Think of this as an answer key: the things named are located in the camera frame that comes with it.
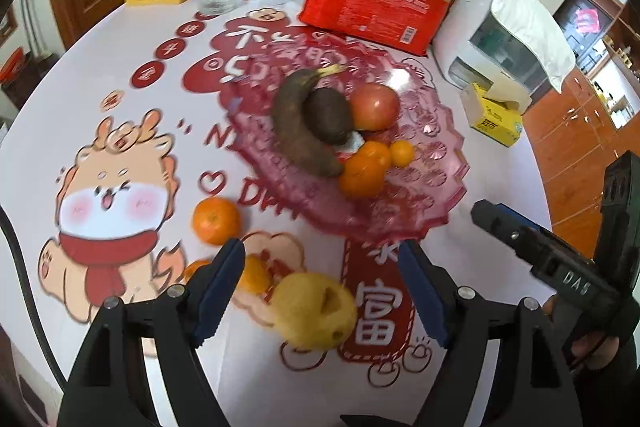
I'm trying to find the mandarin orange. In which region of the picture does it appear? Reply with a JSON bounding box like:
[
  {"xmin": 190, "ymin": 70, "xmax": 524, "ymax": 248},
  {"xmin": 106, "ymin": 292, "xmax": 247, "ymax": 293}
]
[
  {"xmin": 238, "ymin": 255, "xmax": 273, "ymax": 296},
  {"xmin": 191, "ymin": 197, "xmax": 242, "ymax": 246},
  {"xmin": 337, "ymin": 154, "xmax": 385, "ymax": 200},
  {"xmin": 356, "ymin": 141, "xmax": 392, "ymax": 171}
]

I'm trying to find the small mandarin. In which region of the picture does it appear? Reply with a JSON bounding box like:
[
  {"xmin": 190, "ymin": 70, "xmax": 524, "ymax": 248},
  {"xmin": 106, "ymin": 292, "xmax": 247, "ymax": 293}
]
[{"xmin": 390, "ymin": 140, "xmax": 414, "ymax": 168}]

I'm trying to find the red apple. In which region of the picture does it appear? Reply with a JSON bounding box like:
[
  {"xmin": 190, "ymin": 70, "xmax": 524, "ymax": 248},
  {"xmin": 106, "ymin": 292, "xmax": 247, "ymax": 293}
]
[{"xmin": 349, "ymin": 83, "xmax": 400, "ymax": 131}]

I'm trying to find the white cloth on appliance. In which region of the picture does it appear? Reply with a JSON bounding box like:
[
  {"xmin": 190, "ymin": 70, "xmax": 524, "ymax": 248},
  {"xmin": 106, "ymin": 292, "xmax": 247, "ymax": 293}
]
[{"xmin": 489, "ymin": 0, "xmax": 576, "ymax": 92}]

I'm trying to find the person's right hand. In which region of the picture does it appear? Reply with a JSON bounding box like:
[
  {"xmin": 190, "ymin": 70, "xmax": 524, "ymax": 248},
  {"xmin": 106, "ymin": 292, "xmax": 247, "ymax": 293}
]
[{"xmin": 542, "ymin": 295, "xmax": 620, "ymax": 376}]

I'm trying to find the overripe brown banana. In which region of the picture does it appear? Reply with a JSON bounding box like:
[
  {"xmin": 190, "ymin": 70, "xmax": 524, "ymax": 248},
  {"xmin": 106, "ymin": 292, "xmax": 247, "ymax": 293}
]
[{"xmin": 270, "ymin": 64, "xmax": 344, "ymax": 178}]

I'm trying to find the white countertop appliance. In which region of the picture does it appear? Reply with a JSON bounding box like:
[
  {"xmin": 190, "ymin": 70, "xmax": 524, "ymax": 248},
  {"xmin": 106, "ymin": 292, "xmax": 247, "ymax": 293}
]
[{"xmin": 432, "ymin": 0, "xmax": 547, "ymax": 93}]

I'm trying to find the dark avocado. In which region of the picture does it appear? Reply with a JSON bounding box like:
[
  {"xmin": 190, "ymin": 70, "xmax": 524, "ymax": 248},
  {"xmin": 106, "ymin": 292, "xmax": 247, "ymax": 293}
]
[{"xmin": 303, "ymin": 88, "xmax": 355, "ymax": 145}]

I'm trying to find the yellow tissue box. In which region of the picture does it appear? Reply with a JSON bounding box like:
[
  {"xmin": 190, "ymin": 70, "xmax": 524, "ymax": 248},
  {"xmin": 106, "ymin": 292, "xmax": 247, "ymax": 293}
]
[{"xmin": 460, "ymin": 80, "xmax": 532, "ymax": 147}]

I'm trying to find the yellow pear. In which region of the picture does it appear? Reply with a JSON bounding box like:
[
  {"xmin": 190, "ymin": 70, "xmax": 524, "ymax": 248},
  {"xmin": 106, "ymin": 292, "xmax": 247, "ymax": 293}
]
[{"xmin": 269, "ymin": 272, "xmax": 358, "ymax": 351}]

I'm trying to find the mandarin orange front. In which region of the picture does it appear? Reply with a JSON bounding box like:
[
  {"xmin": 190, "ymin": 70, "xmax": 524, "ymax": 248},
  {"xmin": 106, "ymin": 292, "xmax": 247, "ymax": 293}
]
[{"xmin": 238, "ymin": 255, "xmax": 273, "ymax": 296}]

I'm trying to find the pink glass fruit bowl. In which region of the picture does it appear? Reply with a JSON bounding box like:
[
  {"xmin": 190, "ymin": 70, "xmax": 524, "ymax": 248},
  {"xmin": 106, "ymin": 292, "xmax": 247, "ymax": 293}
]
[{"xmin": 219, "ymin": 32, "xmax": 469, "ymax": 243}]

